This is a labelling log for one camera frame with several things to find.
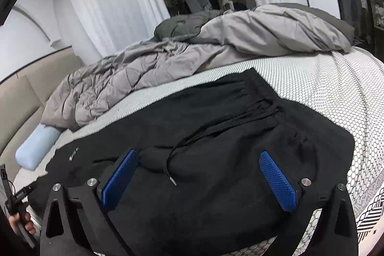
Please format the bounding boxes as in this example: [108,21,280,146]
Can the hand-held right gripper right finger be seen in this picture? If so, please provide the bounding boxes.
[259,150,359,256]

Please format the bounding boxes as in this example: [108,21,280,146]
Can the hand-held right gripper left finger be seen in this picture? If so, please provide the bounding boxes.
[39,149,139,256]

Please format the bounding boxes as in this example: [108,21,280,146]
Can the black pants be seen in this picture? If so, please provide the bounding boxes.
[27,68,356,256]

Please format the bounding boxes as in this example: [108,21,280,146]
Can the person's left hand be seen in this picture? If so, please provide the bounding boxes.
[9,211,36,235]

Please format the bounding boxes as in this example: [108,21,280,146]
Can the light blue pillow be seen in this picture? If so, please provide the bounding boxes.
[15,124,62,171]

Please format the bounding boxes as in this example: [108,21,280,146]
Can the beige headboard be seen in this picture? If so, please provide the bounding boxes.
[0,46,86,173]

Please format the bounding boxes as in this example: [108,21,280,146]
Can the black white patterned cloth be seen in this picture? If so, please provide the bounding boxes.
[355,187,384,241]

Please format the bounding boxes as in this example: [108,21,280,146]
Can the white honeycomb mattress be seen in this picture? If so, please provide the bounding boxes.
[12,46,384,256]

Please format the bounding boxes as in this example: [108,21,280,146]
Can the grey duvet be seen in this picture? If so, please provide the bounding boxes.
[40,3,356,132]

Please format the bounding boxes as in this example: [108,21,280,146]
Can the white box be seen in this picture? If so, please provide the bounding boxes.
[182,0,217,13]

